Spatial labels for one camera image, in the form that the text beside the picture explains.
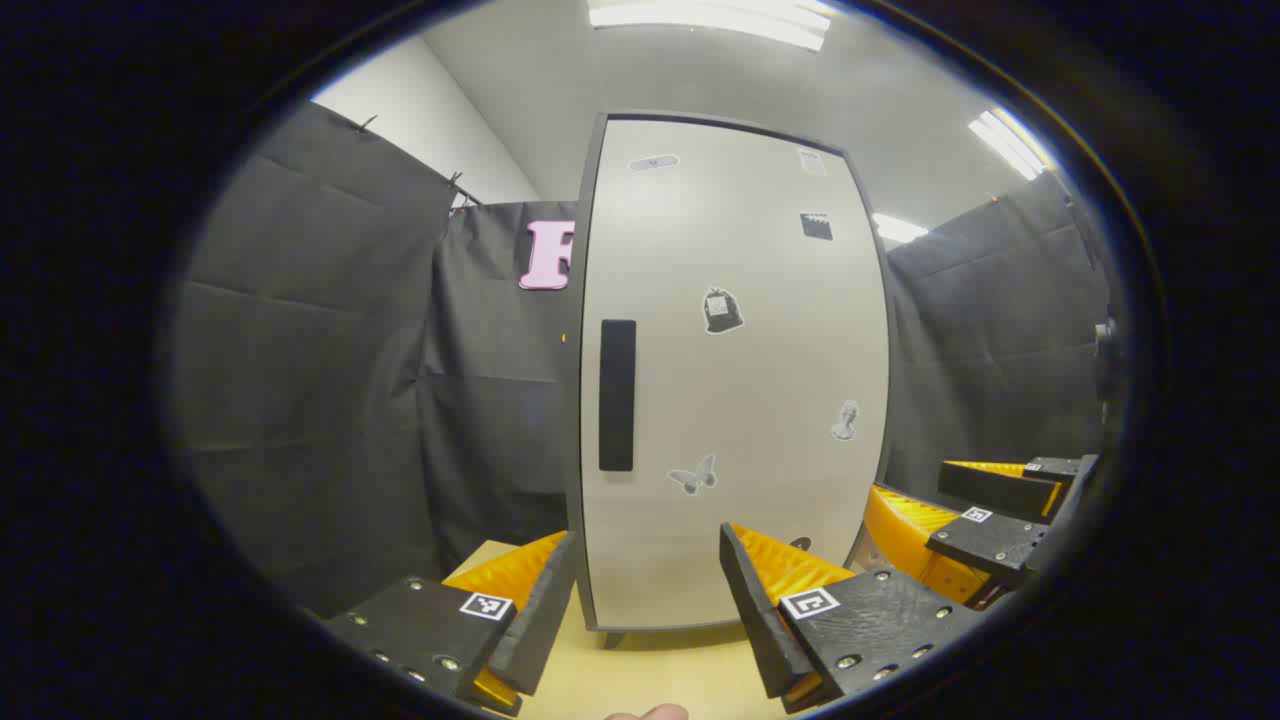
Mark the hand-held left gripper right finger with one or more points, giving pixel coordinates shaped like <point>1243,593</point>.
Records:
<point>752,630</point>

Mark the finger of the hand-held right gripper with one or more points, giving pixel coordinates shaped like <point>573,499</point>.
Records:
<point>1000,488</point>
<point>990,545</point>

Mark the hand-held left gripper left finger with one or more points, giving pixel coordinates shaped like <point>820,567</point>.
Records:
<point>550,620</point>

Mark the grey cabinet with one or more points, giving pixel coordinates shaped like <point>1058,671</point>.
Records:
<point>573,450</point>

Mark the white cabinet door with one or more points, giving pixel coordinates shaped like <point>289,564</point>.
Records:
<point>760,380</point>

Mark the long ceiling light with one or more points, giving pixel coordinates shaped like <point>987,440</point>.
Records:
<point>1010,145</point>
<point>710,18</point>
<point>898,228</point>

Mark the black backdrop cloth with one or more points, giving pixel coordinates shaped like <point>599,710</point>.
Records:
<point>310,380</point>

